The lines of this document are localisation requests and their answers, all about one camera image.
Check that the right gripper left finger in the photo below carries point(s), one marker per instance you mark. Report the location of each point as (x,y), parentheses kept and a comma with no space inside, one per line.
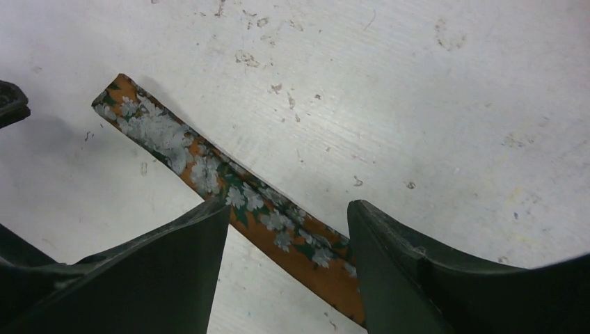
(163,281)

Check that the orange floral necktie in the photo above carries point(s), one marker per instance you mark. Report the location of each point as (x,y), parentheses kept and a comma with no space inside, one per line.
(310,251)

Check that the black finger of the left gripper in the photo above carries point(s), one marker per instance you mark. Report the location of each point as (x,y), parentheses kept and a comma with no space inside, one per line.
(14,104)

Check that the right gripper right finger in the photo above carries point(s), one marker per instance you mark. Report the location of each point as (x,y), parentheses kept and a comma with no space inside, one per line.
(412,283)

